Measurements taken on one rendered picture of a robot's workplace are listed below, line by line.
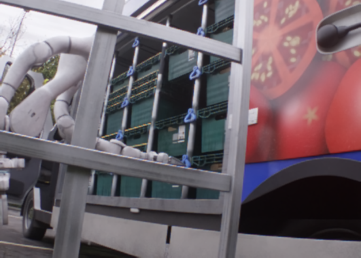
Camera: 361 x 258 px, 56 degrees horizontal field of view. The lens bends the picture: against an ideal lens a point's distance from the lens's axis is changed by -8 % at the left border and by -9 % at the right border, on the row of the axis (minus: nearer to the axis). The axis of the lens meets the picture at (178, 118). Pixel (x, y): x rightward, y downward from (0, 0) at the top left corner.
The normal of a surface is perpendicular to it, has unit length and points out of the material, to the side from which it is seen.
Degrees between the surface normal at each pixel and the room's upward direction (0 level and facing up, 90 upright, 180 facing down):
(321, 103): 90
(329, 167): 90
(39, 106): 90
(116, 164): 90
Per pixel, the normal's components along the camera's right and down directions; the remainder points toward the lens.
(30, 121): 0.63, -0.13
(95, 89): 0.33, -0.23
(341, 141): -0.80, -0.26
